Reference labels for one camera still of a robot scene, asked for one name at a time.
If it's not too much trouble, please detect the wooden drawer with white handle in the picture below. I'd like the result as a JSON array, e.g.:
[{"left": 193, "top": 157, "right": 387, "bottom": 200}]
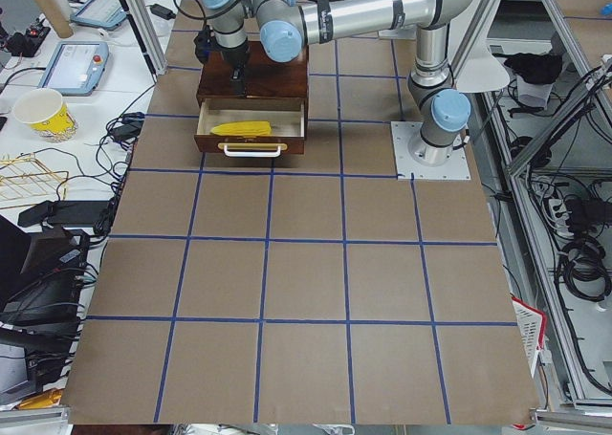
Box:
[{"left": 194, "top": 98, "right": 307, "bottom": 158}]

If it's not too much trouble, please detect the yellow white paper cup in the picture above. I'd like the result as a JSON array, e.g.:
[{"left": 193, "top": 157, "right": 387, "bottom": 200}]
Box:
[{"left": 12, "top": 88, "right": 78, "bottom": 142}]

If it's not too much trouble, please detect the cardboard tube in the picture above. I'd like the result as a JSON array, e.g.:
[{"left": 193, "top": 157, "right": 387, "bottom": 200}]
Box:
[{"left": 33, "top": 0, "right": 74, "bottom": 39}]

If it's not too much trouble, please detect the teach pendant far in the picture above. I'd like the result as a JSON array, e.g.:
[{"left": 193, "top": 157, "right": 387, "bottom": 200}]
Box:
[{"left": 71, "top": 0, "right": 126, "bottom": 31}]

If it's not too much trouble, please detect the yellow corn cob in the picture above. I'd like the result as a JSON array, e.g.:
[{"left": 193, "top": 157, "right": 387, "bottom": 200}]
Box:
[{"left": 210, "top": 120, "right": 272, "bottom": 138}]

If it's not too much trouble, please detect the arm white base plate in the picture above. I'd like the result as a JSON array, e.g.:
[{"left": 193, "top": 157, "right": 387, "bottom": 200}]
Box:
[
  {"left": 378, "top": 25, "right": 417, "bottom": 40},
  {"left": 391, "top": 121, "right": 471, "bottom": 182}
]

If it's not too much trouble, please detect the red white plastic basket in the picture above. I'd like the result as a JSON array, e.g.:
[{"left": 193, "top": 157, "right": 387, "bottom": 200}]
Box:
[{"left": 512, "top": 296, "right": 547, "bottom": 376}]

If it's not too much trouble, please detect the dark wooden drawer cabinet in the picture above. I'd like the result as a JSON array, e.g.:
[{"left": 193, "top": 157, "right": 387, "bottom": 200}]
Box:
[{"left": 196, "top": 41, "right": 309, "bottom": 104}]

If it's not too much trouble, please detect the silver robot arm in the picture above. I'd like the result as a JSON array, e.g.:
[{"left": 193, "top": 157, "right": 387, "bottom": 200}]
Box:
[{"left": 194, "top": 0, "right": 472, "bottom": 165}]

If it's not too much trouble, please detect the teach pendant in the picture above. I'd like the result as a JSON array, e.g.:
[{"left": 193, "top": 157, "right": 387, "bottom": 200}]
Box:
[
  {"left": 38, "top": 41, "right": 110, "bottom": 97},
  {"left": 71, "top": 0, "right": 126, "bottom": 31}
]

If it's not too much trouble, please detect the black power strip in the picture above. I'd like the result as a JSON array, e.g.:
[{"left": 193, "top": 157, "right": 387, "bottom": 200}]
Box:
[{"left": 17, "top": 200, "right": 111, "bottom": 228}]

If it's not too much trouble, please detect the gold wire rack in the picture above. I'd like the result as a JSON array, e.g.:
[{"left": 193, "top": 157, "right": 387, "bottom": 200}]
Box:
[{"left": 1, "top": 154, "right": 68, "bottom": 209}]

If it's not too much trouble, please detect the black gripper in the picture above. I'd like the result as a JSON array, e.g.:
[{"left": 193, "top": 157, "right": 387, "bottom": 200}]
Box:
[{"left": 219, "top": 40, "right": 250, "bottom": 97}]

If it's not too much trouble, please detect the teach pendant near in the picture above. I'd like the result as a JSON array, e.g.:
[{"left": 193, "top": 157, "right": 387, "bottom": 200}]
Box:
[{"left": 38, "top": 41, "right": 110, "bottom": 97}]

